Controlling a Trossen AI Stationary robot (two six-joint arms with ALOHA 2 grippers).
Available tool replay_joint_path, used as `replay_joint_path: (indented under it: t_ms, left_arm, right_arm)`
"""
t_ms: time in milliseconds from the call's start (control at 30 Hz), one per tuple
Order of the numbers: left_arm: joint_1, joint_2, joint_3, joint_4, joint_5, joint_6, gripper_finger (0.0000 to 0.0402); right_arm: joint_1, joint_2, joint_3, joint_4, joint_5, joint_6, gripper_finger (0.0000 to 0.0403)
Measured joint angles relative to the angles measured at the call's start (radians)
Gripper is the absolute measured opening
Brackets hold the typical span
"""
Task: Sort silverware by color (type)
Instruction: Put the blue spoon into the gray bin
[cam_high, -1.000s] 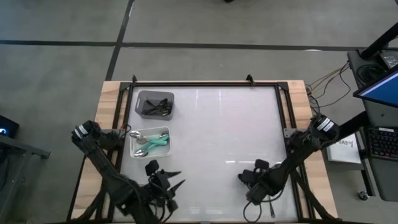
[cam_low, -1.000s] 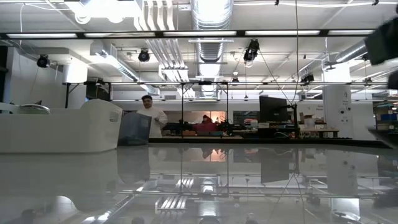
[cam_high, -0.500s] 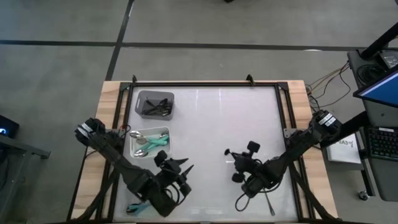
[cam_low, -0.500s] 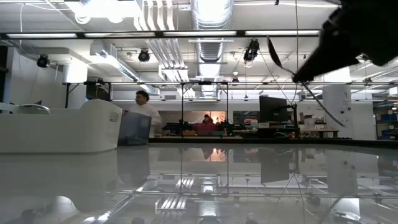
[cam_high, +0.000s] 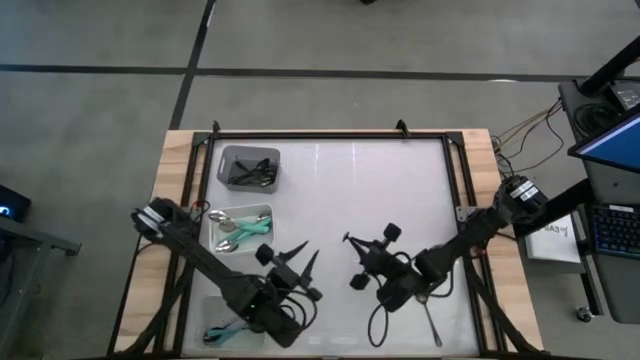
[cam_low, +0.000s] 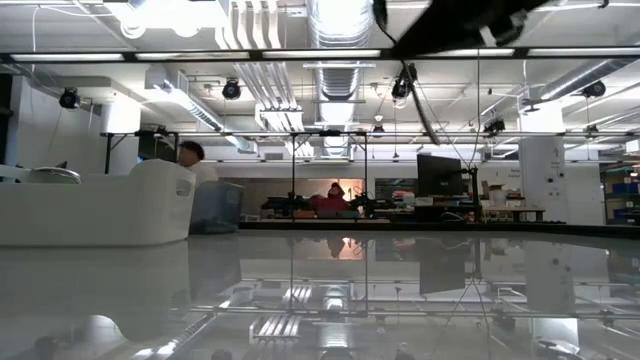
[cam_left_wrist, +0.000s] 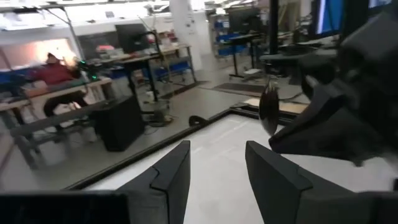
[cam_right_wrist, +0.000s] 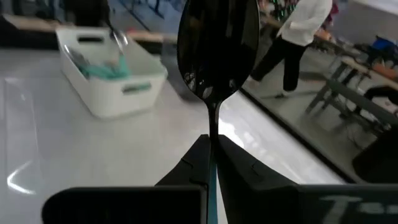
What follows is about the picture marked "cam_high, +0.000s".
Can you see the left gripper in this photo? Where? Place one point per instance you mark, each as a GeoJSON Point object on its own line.
{"type": "Point", "coordinates": [264, 254]}

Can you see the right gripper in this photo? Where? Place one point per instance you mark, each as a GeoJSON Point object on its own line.
{"type": "Point", "coordinates": [391, 232]}

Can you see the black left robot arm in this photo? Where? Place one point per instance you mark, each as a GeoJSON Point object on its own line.
{"type": "Point", "coordinates": [210, 265]}

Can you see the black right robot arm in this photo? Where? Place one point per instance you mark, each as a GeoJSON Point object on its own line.
{"type": "Point", "coordinates": [475, 230]}

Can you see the white plastic bin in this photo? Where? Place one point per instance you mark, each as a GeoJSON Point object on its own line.
{"type": "Point", "coordinates": [215, 235]}

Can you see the clear plastic bin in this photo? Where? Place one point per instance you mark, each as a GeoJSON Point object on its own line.
{"type": "Point", "coordinates": [215, 310]}

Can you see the grey mounting plate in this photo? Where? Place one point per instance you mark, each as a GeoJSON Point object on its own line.
{"type": "Point", "coordinates": [460, 213]}

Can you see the grey plastic bin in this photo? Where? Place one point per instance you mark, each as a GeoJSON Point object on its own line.
{"type": "Point", "coordinates": [225, 155]}

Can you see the white paper sheet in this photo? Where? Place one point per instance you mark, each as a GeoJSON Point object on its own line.
{"type": "Point", "coordinates": [555, 242]}

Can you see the black diagonal support beam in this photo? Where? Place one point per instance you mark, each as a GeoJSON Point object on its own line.
{"type": "Point", "coordinates": [570, 200]}

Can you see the caster wheel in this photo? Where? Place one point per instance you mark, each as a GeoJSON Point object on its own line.
{"type": "Point", "coordinates": [584, 314]}

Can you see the grey equipment cart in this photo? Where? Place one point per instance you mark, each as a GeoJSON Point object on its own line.
{"type": "Point", "coordinates": [607, 185]}

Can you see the black keyboard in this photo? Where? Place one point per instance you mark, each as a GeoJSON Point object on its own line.
{"type": "Point", "coordinates": [617, 232]}

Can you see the grey side table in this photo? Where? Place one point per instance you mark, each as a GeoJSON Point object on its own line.
{"type": "Point", "coordinates": [45, 240]}

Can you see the monitor with blue screen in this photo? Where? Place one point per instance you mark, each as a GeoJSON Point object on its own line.
{"type": "Point", "coordinates": [615, 145]}

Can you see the black device blue light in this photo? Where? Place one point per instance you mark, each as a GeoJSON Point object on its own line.
{"type": "Point", "coordinates": [15, 200]}

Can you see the black power adapter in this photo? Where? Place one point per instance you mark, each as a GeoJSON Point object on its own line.
{"type": "Point", "coordinates": [627, 95]}

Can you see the black pole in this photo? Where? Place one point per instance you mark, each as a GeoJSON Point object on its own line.
{"type": "Point", "coordinates": [612, 65]}

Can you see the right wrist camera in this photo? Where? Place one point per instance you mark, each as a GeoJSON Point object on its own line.
{"type": "Point", "coordinates": [383, 261]}

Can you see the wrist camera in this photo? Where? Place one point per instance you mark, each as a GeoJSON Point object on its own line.
{"type": "Point", "coordinates": [383, 261]}
{"type": "Point", "coordinates": [282, 275]}

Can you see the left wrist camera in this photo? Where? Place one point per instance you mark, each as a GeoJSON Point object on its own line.
{"type": "Point", "coordinates": [282, 275]}

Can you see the black metal table frame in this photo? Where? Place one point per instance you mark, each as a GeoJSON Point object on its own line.
{"type": "Point", "coordinates": [325, 135]}

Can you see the black frame clamp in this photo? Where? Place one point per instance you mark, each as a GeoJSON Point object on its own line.
{"type": "Point", "coordinates": [402, 128]}
{"type": "Point", "coordinates": [216, 127]}

